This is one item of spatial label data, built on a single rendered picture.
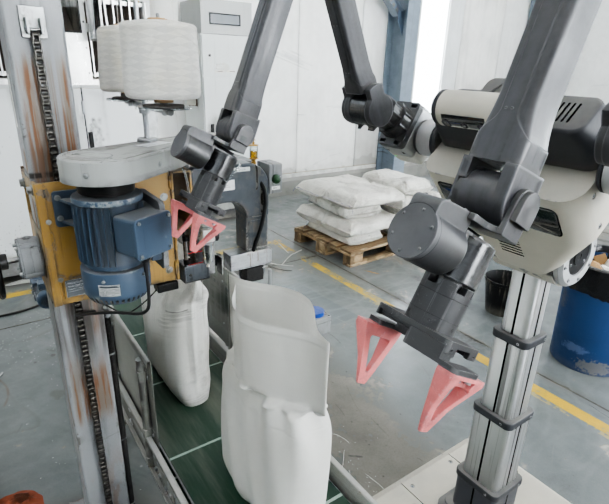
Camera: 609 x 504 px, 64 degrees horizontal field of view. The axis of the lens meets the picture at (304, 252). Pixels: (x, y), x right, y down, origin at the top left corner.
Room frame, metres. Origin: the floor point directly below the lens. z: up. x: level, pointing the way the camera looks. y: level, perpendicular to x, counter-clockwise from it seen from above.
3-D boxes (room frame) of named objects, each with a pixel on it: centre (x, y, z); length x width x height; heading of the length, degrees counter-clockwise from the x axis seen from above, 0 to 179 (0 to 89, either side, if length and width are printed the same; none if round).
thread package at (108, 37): (1.34, 0.48, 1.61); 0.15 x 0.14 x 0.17; 35
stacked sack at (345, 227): (4.15, -0.51, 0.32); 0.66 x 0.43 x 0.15; 127
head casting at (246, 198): (1.48, 0.30, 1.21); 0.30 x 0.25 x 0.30; 35
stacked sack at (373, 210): (4.29, -0.36, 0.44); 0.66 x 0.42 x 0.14; 30
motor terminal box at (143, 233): (0.99, 0.35, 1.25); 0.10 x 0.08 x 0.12; 150
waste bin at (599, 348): (2.52, -1.73, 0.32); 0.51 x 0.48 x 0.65; 125
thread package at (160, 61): (1.13, 0.33, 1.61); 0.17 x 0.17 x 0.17
